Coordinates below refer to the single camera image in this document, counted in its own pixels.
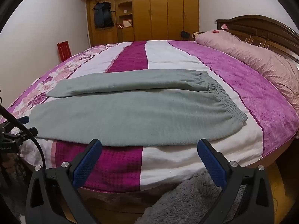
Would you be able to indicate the black hanging jacket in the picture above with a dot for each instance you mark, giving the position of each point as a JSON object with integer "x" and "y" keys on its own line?
{"x": 103, "y": 15}

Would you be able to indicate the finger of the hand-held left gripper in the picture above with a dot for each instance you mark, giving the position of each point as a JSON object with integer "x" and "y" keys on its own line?
{"x": 31, "y": 132}
{"x": 23, "y": 120}

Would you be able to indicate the small black device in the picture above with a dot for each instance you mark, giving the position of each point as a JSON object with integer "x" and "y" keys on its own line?
{"x": 185, "y": 34}

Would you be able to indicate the grey pants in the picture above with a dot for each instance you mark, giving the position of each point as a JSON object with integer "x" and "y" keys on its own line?
{"x": 130, "y": 112}

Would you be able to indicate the pink pillow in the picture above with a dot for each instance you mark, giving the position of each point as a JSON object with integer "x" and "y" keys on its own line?
{"x": 261, "y": 58}

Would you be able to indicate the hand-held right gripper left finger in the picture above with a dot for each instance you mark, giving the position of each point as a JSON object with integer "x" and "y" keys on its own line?
{"x": 86, "y": 164}

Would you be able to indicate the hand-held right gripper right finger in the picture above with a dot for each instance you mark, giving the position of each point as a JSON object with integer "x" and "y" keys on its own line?
{"x": 213, "y": 165}

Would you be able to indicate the red folding stool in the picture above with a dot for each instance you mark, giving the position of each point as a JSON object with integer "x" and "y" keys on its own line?
{"x": 64, "y": 51}

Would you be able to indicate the wooden bed frame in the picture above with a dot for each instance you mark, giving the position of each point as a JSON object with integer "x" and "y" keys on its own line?
{"x": 116, "y": 205}

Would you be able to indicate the grey fluffy cloth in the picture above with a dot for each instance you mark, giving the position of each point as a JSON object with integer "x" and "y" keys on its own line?
{"x": 186, "y": 203}

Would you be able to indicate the purple white floral bedspread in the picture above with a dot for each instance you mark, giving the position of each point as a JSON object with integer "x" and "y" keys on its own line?
{"x": 163, "y": 56}

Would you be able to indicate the person's left hand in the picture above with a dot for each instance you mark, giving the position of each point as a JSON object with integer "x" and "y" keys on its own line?
{"x": 7, "y": 165}

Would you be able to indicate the wooden wardrobe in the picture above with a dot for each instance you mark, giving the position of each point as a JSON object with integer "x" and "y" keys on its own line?
{"x": 161, "y": 9}

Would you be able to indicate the dark wooden headboard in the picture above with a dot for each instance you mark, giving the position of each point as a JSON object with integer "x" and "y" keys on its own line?
{"x": 261, "y": 30}

